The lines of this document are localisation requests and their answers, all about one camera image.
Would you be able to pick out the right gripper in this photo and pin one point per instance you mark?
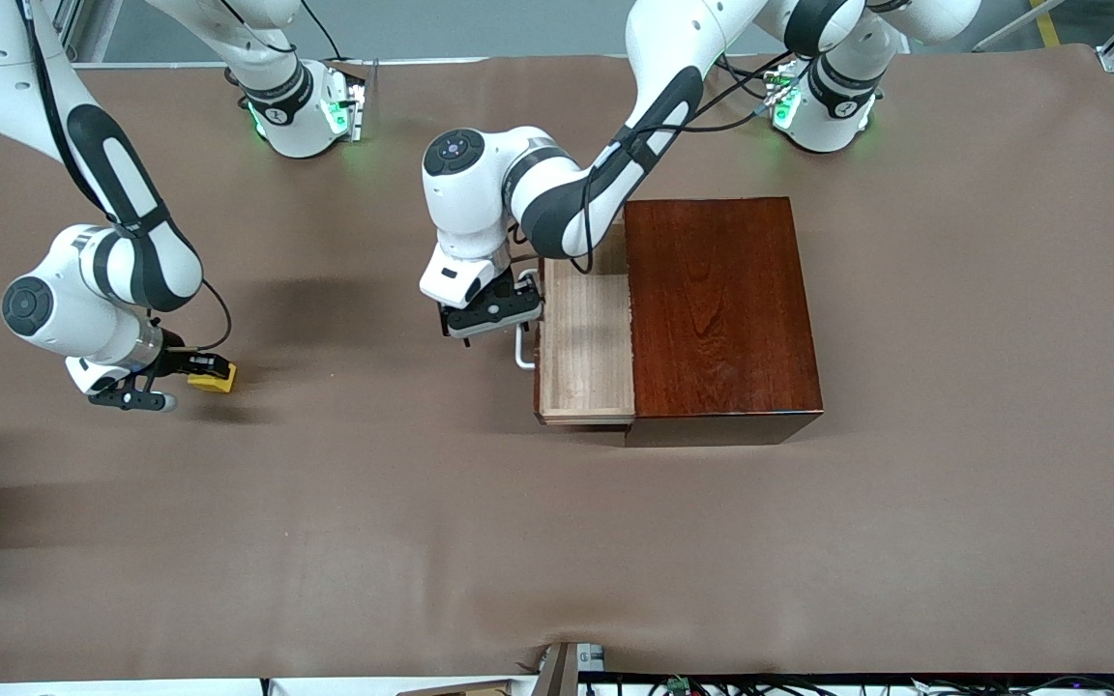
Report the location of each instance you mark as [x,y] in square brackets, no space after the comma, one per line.
[179,361]

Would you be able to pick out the dark wooden cabinet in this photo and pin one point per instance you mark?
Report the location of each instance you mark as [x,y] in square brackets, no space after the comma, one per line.
[721,309]

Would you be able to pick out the brown table cover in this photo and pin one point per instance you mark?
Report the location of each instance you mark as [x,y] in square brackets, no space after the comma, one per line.
[422,532]

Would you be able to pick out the yellow tape strip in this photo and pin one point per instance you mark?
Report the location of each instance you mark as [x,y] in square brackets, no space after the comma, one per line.
[1047,24]

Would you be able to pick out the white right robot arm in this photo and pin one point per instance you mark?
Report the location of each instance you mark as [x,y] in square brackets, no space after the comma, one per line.
[131,222]

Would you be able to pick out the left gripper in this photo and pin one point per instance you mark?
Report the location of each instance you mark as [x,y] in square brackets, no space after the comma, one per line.
[515,290]

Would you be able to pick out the light wood drawer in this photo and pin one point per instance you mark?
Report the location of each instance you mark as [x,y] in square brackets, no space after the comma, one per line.
[586,338]

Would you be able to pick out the yellow block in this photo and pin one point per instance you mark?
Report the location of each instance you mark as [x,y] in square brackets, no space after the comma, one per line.
[219,385]

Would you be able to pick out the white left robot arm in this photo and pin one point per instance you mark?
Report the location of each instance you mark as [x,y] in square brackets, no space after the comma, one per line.
[557,193]

